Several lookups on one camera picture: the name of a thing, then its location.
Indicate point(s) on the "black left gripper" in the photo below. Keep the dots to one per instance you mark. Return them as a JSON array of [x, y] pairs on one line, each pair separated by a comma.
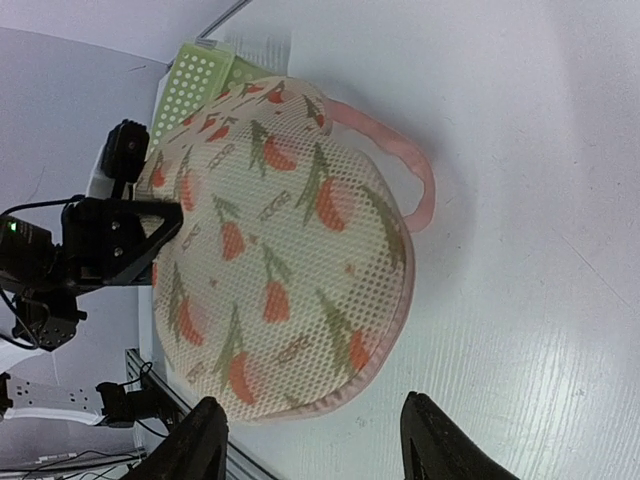
[[105, 242]]

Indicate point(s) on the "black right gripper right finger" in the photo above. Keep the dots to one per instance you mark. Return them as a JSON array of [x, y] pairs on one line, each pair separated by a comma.
[[434, 447]]

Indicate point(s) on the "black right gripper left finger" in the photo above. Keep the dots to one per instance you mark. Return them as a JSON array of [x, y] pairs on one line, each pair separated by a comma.
[[195, 450]]

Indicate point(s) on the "beige tulip mesh laundry bag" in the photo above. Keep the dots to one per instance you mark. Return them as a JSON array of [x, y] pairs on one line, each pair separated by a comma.
[[291, 278]]

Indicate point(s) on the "green perforated plastic basket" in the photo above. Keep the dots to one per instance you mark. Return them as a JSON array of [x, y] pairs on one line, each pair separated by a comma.
[[199, 73]]

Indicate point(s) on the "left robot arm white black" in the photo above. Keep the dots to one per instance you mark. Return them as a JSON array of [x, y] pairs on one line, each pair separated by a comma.
[[114, 405]]

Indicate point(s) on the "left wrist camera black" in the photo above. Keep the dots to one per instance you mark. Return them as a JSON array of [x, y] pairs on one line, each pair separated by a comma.
[[120, 161]]

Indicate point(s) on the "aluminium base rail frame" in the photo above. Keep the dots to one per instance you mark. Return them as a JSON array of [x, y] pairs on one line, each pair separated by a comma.
[[168, 406]]

